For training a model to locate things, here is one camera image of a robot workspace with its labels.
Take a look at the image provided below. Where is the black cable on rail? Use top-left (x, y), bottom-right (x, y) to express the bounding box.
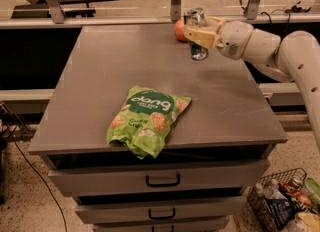
top-left (233, 0), bottom-right (305, 27)

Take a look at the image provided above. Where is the green item in basket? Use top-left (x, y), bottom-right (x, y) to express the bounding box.
top-left (302, 177), bottom-right (320, 206)

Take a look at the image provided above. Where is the middle grey drawer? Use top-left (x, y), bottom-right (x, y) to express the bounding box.
top-left (76, 196), bottom-right (246, 225)

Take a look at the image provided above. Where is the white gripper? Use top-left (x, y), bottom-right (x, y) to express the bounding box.
top-left (184, 16), bottom-right (254, 60)

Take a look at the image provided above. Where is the red apple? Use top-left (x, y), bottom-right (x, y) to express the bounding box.
top-left (174, 19), bottom-right (188, 42)

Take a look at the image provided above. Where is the red snack package in basket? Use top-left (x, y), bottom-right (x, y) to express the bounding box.
top-left (279, 183), bottom-right (312, 208)

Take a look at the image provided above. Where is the black floor cable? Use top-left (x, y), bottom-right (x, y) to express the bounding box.
top-left (0, 102), bottom-right (69, 232)

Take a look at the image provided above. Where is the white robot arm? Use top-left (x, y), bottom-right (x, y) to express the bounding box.
top-left (183, 11), bottom-right (320, 147)

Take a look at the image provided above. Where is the top grey drawer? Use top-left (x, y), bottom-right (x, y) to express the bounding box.
top-left (49, 159), bottom-right (270, 196)

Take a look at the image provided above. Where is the left metal bracket post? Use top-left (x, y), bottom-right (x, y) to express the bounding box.
top-left (46, 0), bottom-right (65, 24)

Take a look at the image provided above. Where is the grey drawer cabinet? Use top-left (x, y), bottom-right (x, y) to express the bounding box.
top-left (30, 24), bottom-right (286, 232)

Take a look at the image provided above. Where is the clear plastic water bottle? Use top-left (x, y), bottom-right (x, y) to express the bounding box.
top-left (264, 179), bottom-right (284, 199)

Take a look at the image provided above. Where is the grey drawer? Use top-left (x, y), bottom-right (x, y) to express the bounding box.
top-left (49, 159), bottom-right (270, 196)
top-left (76, 196), bottom-right (246, 225)
top-left (93, 216), bottom-right (229, 232)

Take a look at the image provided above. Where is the silver blue redbull can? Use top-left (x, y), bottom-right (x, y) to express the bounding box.
top-left (184, 8), bottom-right (209, 61)

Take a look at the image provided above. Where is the bottom grey drawer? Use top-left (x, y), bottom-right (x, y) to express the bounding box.
top-left (93, 216), bottom-right (229, 232)

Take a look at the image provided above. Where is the black wire basket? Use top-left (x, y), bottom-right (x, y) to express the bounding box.
top-left (248, 168), bottom-right (307, 232)

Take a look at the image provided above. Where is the green dong chips bag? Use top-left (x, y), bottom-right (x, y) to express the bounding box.
top-left (106, 86), bottom-right (191, 160)

